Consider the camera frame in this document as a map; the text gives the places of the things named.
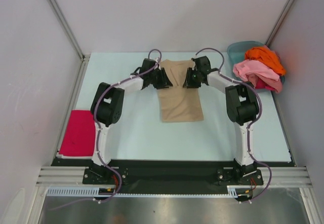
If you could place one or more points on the aluminium frame post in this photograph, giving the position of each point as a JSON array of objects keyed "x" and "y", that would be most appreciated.
[
  {"x": 280, "y": 21},
  {"x": 66, "y": 28}
]

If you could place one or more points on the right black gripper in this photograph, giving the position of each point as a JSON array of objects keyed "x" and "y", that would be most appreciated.
[{"x": 189, "y": 82}]

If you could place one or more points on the white slotted cable duct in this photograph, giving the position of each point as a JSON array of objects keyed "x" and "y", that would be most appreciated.
[{"x": 102, "y": 192}]

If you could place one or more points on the orange t shirt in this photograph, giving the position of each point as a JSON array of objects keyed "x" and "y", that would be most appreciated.
[{"x": 267, "y": 57}]

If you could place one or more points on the magenta t shirt in basket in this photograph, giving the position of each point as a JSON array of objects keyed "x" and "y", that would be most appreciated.
[{"x": 260, "y": 84}]

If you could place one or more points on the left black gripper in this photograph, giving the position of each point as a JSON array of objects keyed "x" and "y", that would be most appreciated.
[{"x": 164, "y": 82}]

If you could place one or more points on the aluminium front rail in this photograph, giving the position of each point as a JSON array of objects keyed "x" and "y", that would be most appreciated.
[{"x": 282, "y": 177}]

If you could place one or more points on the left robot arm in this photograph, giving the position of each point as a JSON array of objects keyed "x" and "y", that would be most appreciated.
[{"x": 108, "y": 102}]

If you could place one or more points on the folded magenta t shirt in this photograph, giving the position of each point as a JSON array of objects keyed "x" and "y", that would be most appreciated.
[{"x": 79, "y": 138}]

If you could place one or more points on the pink t shirt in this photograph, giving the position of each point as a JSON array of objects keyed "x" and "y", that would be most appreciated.
[{"x": 251, "y": 70}]

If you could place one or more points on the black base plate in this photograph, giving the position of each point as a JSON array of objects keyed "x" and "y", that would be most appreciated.
[{"x": 170, "y": 177}]

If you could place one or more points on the beige t shirt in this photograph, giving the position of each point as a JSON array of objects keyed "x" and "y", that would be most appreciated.
[{"x": 179, "y": 104}]

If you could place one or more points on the right aluminium frame post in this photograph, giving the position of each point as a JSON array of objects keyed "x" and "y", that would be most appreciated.
[{"x": 280, "y": 21}]

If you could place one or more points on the left aluminium frame post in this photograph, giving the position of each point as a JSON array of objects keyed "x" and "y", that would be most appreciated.
[{"x": 66, "y": 28}]

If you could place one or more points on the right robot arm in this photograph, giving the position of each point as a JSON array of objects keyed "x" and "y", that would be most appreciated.
[{"x": 242, "y": 104}]

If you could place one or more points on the teal plastic basket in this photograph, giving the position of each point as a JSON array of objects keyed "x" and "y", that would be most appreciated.
[{"x": 236, "y": 52}]

